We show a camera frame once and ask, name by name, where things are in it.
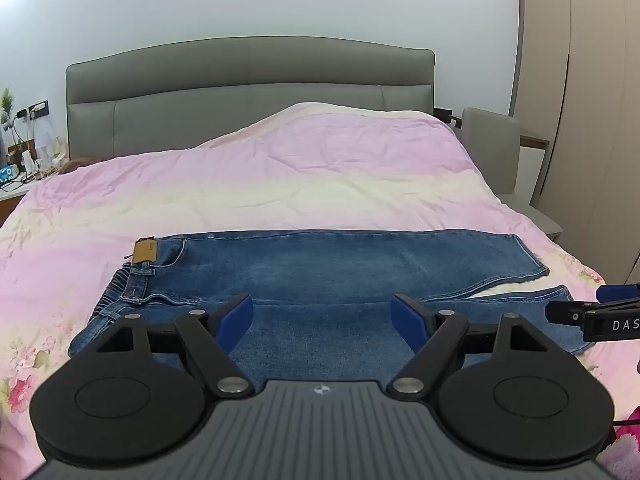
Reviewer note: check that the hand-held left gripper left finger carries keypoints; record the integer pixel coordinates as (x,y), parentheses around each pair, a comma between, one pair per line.
(238,318)

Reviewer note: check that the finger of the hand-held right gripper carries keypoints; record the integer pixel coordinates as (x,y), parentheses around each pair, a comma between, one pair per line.
(620,293)
(566,312)

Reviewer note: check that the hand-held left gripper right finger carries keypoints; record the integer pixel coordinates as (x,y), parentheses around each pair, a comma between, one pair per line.
(406,320)

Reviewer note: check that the blue denim pants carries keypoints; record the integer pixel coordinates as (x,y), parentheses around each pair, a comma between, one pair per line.
(320,275)

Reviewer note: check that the wooden bedside cabinet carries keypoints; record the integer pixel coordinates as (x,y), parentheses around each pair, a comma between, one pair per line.
(532,170)

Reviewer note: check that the pink floral blanket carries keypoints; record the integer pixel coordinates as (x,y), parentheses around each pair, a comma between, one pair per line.
(310,175)

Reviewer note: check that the grey upholstered chair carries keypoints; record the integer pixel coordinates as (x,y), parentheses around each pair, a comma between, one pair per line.
(492,150)

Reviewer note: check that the beige wardrobe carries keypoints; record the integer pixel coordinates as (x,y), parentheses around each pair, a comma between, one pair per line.
(585,110)

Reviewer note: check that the grey upholstered headboard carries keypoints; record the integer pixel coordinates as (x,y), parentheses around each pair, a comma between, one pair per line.
(225,90)

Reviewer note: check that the white nightstand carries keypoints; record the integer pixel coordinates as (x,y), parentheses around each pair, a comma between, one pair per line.
(12,199)

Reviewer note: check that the small blue box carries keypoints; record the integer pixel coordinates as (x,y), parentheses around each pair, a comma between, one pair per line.
(6,174)

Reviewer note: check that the small green plant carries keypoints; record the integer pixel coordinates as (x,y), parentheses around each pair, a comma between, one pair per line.
(6,105)

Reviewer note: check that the black device on bracket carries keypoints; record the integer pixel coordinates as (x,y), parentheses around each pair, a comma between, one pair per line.
(446,115)

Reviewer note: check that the black wall socket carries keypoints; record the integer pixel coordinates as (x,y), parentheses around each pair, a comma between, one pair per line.
(34,109)

